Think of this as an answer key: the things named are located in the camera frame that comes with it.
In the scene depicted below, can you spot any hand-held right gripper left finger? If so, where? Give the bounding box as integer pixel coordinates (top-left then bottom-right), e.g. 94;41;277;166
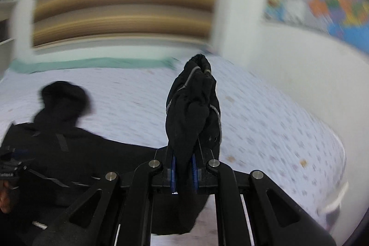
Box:
32;148;177;246

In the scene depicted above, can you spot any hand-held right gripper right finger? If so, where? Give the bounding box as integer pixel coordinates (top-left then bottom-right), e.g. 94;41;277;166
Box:
192;149;337;246

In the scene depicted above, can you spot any black jacket with white piping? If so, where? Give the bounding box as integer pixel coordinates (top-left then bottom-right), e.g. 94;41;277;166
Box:
0;53;223;235

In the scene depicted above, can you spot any person's left hand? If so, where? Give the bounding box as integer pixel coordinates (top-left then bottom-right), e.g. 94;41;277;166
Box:
0;181;17;215

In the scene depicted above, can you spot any white floral bedspread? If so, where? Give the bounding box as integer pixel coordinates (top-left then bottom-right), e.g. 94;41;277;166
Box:
0;57;348;246

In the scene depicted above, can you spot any green bed sheet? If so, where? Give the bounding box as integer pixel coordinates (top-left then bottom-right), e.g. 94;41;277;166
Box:
11;57;178;74

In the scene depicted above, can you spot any white built-in bookshelf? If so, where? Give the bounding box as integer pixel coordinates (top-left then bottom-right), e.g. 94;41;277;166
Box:
0;0;17;77

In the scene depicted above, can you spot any white plastic device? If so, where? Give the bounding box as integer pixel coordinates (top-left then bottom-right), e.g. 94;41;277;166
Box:
321;181;350;213

